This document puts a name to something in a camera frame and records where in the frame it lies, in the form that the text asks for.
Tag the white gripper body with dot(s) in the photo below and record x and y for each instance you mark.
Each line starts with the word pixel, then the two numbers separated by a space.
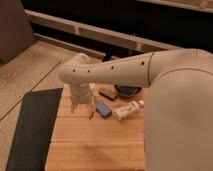
pixel 81 94

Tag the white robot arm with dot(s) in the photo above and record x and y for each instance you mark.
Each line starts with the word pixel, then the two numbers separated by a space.
pixel 178 111

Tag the dark blue ceramic bowl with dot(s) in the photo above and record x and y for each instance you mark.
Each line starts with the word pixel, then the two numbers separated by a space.
pixel 127 91

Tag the blue rectangular sponge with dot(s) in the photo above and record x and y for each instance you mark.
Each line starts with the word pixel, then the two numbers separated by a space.
pixel 103 109

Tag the dark brown rectangular block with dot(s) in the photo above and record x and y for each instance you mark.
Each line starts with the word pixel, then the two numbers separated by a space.
pixel 108 93

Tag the white plastic bottle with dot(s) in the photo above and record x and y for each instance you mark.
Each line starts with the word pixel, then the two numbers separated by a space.
pixel 126 110

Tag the black floor mat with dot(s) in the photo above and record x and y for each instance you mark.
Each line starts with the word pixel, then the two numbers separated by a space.
pixel 33 131

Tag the brown cabinet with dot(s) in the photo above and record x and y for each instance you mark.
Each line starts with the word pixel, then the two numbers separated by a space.
pixel 16 34

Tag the white shelf rail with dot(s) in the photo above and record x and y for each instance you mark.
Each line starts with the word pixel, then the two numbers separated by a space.
pixel 99 34

